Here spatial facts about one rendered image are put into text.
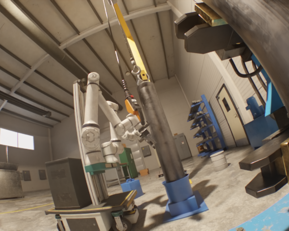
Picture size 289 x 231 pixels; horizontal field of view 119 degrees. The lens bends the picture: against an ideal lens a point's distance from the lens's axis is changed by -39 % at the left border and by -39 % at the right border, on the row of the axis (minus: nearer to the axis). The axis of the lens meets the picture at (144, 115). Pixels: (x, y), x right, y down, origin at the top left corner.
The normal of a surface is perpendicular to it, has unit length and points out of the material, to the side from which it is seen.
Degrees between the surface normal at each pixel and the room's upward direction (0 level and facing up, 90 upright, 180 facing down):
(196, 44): 180
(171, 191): 90
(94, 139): 99
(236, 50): 180
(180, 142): 90
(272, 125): 90
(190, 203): 90
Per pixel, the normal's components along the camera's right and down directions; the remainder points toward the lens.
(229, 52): 0.29, 0.90
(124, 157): -0.23, -0.27
